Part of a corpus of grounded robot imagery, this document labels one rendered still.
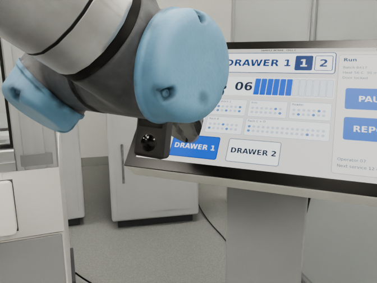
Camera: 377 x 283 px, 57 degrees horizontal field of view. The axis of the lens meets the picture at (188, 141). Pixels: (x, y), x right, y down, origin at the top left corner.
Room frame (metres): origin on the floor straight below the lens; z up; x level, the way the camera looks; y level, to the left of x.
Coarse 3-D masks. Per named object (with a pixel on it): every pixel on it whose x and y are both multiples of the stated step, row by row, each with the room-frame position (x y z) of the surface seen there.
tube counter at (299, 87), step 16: (240, 80) 0.70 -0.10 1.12; (256, 80) 0.69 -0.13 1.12; (272, 80) 0.68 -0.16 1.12; (288, 80) 0.67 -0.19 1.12; (304, 80) 0.66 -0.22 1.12; (320, 80) 0.65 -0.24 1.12; (272, 96) 0.66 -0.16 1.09; (288, 96) 0.65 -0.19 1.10; (304, 96) 0.64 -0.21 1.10; (320, 96) 0.63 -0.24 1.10
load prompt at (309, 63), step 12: (240, 60) 0.73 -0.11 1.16; (252, 60) 0.72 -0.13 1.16; (264, 60) 0.72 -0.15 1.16; (276, 60) 0.71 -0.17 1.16; (288, 60) 0.70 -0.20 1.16; (300, 60) 0.69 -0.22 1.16; (312, 60) 0.68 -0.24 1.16; (324, 60) 0.68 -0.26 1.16; (336, 60) 0.67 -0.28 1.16; (240, 72) 0.71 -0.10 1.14; (252, 72) 0.70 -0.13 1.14; (264, 72) 0.70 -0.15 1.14; (276, 72) 0.69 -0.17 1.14; (288, 72) 0.68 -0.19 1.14; (300, 72) 0.67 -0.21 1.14; (312, 72) 0.66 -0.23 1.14; (324, 72) 0.66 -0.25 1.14
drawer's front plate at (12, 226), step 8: (0, 184) 0.63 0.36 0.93; (8, 184) 0.64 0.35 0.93; (0, 192) 0.63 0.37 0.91; (8, 192) 0.64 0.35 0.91; (0, 200) 0.63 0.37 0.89; (8, 200) 0.64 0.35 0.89; (0, 208) 0.63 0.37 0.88; (8, 208) 0.64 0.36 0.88; (0, 216) 0.63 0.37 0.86; (8, 216) 0.64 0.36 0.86; (0, 224) 0.63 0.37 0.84; (8, 224) 0.63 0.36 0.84; (16, 224) 0.65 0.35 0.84; (0, 232) 0.63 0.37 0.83; (8, 232) 0.63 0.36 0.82
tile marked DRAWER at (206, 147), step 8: (200, 136) 0.64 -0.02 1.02; (208, 136) 0.64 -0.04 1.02; (216, 136) 0.63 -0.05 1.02; (176, 144) 0.64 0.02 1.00; (184, 144) 0.64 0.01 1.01; (192, 144) 0.63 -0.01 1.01; (200, 144) 0.63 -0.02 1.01; (208, 144) 0.62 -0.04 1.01; (216, 144) 0.62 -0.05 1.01; (176, 152) 0.63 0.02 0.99; (184, 152) 0.63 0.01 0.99; (192, 152) 0.62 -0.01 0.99; (200, 152) 0.62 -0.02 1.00; (208, 152) 0.61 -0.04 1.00; (216, 152) 0.61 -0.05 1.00
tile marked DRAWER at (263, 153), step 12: (228, 144) 0.61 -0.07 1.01; (240, 144) 0.61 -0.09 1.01; (252, 144) 0.60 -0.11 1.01; (264, 144) 0.59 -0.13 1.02; (276, 144) 0.59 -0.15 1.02; (228, 156) 0.60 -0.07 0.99; (240, 156) 0.59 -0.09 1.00; (252, 156) 0.58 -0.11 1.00; (264, 156) 0.58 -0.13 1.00; (276, 156) 0.57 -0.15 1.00
